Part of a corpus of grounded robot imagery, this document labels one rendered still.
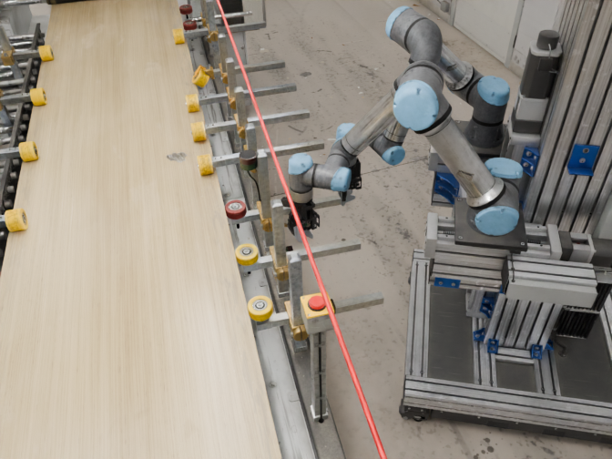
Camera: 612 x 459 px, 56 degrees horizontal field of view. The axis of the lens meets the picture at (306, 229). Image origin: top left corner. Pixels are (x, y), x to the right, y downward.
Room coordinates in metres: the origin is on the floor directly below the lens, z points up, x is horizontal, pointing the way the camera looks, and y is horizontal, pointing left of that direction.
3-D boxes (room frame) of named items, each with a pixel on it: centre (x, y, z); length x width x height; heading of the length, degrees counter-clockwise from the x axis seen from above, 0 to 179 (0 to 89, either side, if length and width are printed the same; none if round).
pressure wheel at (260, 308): (1.19, 0.15, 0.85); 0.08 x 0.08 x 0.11
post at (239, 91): (2.15, 0.26, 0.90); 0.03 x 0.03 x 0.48; 13
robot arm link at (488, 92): (1.89, -0.70, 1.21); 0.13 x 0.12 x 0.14; 26
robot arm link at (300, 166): (1.46, 0.01, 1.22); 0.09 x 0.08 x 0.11; 72
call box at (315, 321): (0.92, -0.02, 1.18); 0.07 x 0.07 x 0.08; 13
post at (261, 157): (1.66, 0.15, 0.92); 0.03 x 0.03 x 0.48; 13
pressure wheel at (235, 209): (1.68, 0.26, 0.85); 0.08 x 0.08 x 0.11
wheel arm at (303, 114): (2.20, 0.21, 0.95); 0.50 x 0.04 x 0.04; 103
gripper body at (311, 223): (1.45, 0.01, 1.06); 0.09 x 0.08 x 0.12; 33
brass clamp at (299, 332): (1.20, 0.04, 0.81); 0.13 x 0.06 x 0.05; 13
